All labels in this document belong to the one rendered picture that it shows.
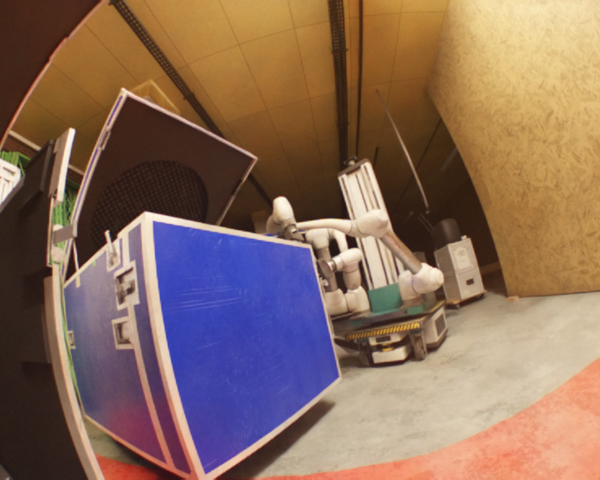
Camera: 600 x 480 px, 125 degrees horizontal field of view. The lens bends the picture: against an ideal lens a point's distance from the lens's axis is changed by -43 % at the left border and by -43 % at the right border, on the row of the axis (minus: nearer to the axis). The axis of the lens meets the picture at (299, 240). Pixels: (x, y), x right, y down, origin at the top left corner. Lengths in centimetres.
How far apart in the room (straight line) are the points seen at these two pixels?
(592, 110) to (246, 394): 263
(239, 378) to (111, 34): 299
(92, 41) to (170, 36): 81
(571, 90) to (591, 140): 39
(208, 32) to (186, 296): 264
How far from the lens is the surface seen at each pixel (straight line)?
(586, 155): 251
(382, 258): 245
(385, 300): 238
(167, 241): 84
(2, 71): 120
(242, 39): 312
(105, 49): 322
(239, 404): 94
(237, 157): 191
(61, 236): 46
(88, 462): 46
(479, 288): 433
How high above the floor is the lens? 62
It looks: 14 degrees up
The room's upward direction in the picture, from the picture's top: 13 degrees counter-clockwise
